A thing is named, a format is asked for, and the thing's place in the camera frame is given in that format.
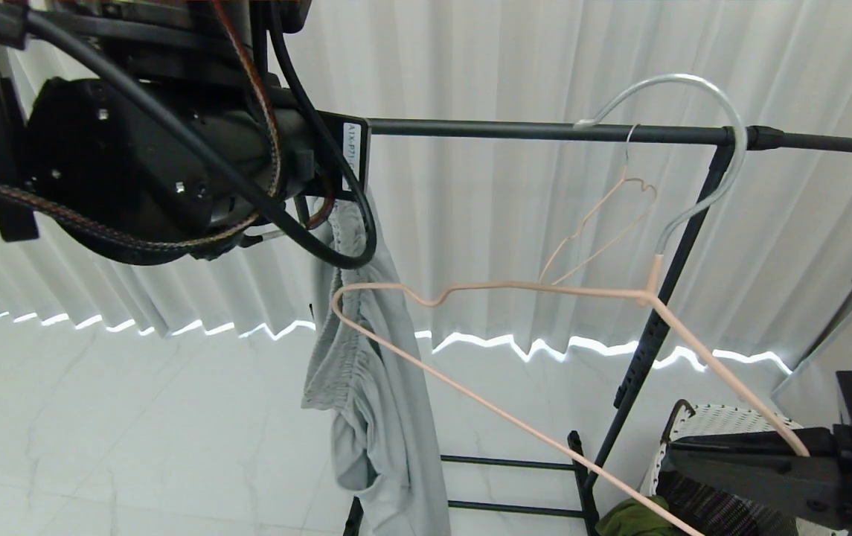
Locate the white curtain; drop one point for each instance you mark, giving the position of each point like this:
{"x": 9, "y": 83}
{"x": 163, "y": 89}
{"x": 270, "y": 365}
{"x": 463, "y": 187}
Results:
{"x": 470, "y": 208}

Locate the white laundry basket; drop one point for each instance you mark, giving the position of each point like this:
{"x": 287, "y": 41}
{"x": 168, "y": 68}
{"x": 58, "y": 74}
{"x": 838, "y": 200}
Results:
{"x": 723, "y": 417}

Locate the green garment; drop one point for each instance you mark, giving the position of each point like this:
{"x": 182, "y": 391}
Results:
{"x": 634, "y": 521}

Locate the pink clothes hanger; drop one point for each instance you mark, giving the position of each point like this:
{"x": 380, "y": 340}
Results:
{"x": 653, "y": 279}
{"x": 626, "y": 160}

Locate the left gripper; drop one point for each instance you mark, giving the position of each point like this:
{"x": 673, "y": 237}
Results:
{"x": 239, "y": 149}

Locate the black clothes rack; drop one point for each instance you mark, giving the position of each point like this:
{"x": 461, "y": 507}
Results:
{"x": 507, "y": 131}

